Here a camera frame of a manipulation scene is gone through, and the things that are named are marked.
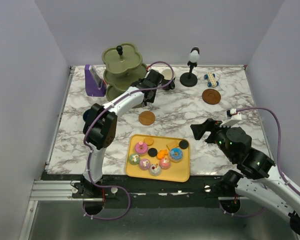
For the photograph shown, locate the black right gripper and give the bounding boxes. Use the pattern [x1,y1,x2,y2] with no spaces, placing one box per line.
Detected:
[190,117,236,162]

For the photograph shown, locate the round orange biscuit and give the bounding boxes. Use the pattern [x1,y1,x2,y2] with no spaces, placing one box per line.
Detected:
[143,136,154,146]

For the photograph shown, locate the black patterned sandwich cookie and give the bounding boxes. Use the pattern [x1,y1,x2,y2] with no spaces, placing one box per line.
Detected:
[178,139,189,150]

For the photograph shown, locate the toy car blue wheels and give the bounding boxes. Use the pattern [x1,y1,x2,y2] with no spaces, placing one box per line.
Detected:
[204,72,219,88]

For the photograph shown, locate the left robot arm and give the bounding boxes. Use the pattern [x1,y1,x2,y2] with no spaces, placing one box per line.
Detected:
[78,70,164,198]

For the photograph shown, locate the rectangular beige biscuit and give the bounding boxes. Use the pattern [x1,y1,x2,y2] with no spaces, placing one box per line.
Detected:
[166,140,179,150]

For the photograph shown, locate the blue frosted donut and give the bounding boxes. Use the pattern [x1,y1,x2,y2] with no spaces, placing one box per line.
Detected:
[168,147,183,163]

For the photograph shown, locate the pink snowball cake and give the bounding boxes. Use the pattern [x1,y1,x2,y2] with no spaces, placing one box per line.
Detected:
[159,157,171,170]

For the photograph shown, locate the yellow serving tray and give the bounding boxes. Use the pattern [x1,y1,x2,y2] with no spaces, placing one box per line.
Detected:
[125,134,190,182]

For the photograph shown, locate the purple cable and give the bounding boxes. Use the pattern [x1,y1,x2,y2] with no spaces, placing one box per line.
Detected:
[82,61,177,221]
[218,107,300,217]

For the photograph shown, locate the purple box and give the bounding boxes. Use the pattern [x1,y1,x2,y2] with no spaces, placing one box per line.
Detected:
[84,64,107,97]

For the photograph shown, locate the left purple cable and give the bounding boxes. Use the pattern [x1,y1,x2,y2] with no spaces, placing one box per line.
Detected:
[82,61,177,221]

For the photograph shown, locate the black lamp white bulb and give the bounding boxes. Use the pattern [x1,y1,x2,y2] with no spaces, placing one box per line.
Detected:
[179,46,200,88]

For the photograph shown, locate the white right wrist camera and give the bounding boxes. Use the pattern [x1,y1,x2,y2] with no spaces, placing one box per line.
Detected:
[220,108,242,128]

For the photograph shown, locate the green tiered cake stand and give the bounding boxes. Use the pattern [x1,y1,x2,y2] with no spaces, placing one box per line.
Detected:
[101,42,147,102]

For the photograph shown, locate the orange fish cookie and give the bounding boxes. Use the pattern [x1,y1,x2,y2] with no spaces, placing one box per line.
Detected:
[156,149,169,160]

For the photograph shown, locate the grey snowball cake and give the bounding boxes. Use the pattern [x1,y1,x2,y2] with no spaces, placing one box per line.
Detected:
[149,164,162,177]

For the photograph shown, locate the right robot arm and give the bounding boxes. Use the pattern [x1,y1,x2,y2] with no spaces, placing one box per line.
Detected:
[190,118,300,236]

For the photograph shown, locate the pink frosted donut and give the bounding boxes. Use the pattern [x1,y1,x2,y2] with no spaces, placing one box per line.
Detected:
[134,141,149,156]

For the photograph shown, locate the dark wooden coaster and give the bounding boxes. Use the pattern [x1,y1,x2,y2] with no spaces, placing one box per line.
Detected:
[202,88,221,105]

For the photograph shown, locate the purple snowball cake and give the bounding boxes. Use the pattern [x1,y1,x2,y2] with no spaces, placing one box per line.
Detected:
[139,158,151,171]

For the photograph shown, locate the green snowball cake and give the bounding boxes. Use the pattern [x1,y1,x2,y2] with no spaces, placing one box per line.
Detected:
[128,153,141,165]

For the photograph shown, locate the black cream mug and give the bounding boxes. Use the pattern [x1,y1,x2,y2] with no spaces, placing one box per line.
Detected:
[161,69,176,91]

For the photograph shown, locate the dark blue mug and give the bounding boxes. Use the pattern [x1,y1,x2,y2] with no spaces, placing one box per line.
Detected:
[82,109,90,122]

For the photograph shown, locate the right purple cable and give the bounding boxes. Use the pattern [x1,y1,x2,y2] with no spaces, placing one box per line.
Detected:
[218,107,300,217]

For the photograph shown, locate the light wooden coaster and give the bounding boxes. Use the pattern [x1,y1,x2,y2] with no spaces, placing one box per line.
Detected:
[138,111,156,126]

